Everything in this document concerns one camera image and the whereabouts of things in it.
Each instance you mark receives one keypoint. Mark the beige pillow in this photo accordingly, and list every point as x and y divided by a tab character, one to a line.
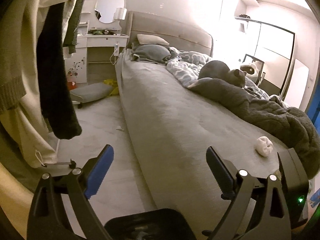
151	39

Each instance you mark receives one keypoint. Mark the round mirror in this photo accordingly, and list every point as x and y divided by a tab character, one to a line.
105	9

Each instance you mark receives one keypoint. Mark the white rolled sock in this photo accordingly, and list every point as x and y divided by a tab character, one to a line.
263	146

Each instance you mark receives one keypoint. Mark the dark grey fluffy blanket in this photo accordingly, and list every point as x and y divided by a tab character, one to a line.
290	125

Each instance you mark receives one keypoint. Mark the white clothes rack base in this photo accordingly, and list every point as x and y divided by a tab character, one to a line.
71	164

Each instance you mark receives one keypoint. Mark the patterned blue white duvet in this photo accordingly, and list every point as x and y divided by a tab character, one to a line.
185	66

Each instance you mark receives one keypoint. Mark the white charger with cable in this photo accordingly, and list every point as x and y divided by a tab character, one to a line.
115	54

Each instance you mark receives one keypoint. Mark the plush toy on chair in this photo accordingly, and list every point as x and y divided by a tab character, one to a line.
251	69

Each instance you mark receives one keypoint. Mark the white dressing table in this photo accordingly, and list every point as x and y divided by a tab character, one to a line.
91	61

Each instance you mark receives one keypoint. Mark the small floor paper scrap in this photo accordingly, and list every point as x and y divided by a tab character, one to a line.
119	128

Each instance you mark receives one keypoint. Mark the cream hanging trousers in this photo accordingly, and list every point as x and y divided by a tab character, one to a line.
26	126

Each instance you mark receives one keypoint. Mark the red item on floor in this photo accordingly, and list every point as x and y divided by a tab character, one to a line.
71	85

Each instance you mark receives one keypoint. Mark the black hanging garment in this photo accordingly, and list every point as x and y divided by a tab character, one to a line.
56	104

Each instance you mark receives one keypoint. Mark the grey cat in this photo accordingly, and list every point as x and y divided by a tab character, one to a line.
219	70

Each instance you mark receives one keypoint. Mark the black trash bin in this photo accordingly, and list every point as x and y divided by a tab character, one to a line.
158	224

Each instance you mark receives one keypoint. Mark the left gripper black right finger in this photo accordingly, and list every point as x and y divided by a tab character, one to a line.
257	208

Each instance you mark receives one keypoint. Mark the yellow item on floor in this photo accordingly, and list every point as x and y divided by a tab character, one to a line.
114	84

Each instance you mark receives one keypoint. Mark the grey bed mattress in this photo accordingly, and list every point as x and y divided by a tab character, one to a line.
171	128

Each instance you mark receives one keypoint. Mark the white table lamp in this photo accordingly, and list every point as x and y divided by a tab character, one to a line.
119	16

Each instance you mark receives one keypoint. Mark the grey pillow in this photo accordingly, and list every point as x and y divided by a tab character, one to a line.
150	53

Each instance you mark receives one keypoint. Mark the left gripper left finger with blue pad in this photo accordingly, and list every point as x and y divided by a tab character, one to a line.
47	216

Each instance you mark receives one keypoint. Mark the grey upholstered headboard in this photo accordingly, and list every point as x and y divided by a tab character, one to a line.
179	35

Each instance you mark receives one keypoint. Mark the grey floor cushion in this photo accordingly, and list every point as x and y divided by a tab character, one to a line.
90	93

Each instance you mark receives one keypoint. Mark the black framed wardrobe mirror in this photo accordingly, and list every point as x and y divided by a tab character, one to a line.
271	48

